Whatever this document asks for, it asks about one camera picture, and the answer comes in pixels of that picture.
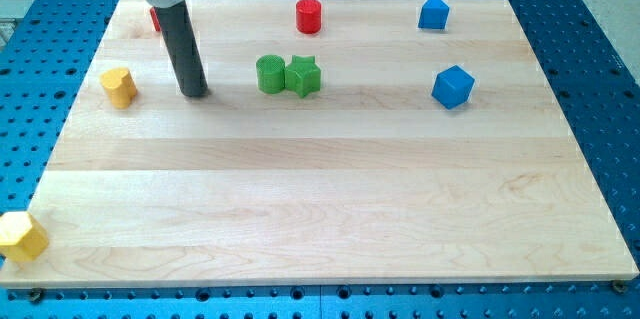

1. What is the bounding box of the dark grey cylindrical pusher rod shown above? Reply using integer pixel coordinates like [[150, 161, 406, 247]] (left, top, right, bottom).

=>
[[155, 1, 208, 97]]

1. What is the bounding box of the red cylinder block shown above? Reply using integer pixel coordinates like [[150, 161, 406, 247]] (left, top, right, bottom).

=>
[[295, 0, 322, 34]]

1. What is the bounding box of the red block behind rod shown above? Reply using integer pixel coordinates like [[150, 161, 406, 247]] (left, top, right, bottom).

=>
[[149, 7, 161, 32]]

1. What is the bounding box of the yellow hexagon block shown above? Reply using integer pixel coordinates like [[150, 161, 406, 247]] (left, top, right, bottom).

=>
[[1, 211, 49, 262]]

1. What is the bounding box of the green star block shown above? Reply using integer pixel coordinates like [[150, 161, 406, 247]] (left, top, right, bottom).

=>
[[284, 55, 321, 98]]

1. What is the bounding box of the light wooden board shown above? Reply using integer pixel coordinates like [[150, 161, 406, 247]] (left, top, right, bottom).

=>
[[1, 0, 638, 288]]

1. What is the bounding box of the blue cube block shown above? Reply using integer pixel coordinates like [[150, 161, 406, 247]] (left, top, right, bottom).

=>
[[431, 65, 475, 110]]

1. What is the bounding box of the green cylinder block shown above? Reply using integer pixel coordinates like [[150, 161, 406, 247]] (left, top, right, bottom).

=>
[[256, 54, 285, 94]]

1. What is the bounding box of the right board clamp screw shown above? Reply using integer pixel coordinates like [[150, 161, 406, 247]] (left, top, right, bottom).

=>
[[610, 280, 628, 294]]

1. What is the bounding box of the left board clamp screw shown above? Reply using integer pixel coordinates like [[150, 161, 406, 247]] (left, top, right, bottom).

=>
[[27, 288, 45, 304]]

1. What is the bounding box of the yellow heart block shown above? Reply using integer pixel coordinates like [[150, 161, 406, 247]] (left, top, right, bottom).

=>
[[99, 67, 138, 109]]

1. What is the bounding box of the board clamp screw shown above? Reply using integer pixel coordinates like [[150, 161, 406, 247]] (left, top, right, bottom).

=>
[[610, 280, 628, 294], [27, 288, 45, 304]]

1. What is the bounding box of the blue pentagon block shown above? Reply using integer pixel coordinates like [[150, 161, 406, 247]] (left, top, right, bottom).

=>
[[417, 0, 450, 30]]

